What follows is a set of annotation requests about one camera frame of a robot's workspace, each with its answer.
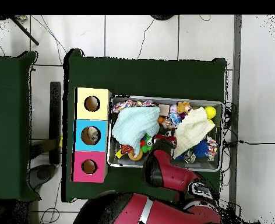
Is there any wooden box with three holes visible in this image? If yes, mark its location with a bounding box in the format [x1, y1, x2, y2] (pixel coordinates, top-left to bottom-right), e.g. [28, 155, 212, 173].
[70, 86, 112, 183]

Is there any green spiky toy with eyes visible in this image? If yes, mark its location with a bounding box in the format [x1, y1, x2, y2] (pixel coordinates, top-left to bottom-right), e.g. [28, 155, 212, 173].
[140, 133, 155, 153]

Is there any crushed clear bottle blue label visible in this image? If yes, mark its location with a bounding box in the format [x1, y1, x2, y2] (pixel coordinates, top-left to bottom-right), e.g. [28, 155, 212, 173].
[161, 108, 182, 129]

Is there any cream muslin cloth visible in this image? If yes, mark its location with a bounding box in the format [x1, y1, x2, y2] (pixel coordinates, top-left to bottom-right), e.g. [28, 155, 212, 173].
[173, 107, 216, 159]

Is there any plain wooden block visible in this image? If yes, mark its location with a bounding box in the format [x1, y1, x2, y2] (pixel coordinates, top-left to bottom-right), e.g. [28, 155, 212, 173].
[158, 104, 171, 117]

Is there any mint green muslin cloth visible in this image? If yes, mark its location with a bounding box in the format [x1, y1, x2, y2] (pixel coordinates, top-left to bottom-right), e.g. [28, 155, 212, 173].
[111, 106, 161, 157]

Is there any brown plush animal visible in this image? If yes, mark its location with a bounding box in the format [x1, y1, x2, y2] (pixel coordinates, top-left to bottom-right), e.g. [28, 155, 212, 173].
[176, 100, 191, 115]

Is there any blue spiky ball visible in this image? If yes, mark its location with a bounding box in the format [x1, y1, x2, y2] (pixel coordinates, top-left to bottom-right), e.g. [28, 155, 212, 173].
[193, 139, 209, 158]

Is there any orange tiger plush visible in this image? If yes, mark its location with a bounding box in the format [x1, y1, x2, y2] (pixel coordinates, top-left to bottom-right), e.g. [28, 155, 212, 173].
[119, 144, 135, 156]

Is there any yellow ball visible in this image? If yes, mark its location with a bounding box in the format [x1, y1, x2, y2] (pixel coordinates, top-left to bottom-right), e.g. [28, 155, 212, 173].
[203, 106, 217, 120]

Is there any crumpled confetti print paper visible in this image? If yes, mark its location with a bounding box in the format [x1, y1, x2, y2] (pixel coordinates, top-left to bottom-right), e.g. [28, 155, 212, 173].
[112, 100, 135, 113]

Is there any dark green table cloth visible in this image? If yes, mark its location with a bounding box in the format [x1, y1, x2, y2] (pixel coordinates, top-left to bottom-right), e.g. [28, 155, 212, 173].
[0, 50, 41, 202]
[61, 48, 228, 203]

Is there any black upright panel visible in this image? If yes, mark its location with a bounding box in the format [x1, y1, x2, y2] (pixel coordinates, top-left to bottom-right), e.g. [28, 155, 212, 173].
[48, 80, 62, 165]

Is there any black round object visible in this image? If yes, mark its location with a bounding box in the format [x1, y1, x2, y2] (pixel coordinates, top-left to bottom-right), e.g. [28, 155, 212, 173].
[150, 15, 175, 21]

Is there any dark grey floor base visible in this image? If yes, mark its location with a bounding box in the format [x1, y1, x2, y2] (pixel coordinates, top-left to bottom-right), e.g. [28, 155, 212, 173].
[26, 163, 57, 190]

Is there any black tripod leg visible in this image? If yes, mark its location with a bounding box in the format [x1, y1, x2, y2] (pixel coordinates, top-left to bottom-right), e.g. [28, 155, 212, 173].
[10, 15, 40, 47]

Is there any silver wire mesh bin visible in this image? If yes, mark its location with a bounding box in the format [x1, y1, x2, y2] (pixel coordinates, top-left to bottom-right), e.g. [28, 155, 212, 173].
[106, 94, 225, 173]

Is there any black cable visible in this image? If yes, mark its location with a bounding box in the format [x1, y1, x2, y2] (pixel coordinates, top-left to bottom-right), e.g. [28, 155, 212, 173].
[222, 101, 275, 146]

